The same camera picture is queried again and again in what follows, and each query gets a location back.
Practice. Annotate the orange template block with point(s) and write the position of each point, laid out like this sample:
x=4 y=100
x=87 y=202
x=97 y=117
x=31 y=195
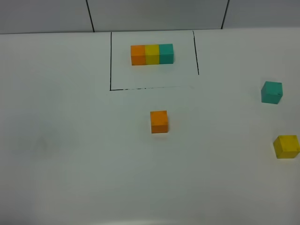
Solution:
x=138 y=55

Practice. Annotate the teal template block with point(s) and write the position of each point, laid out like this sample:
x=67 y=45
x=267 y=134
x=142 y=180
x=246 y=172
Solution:
x=166 y=54

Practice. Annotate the yellow template block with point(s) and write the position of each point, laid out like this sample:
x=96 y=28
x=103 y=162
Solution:
x=152 y=54

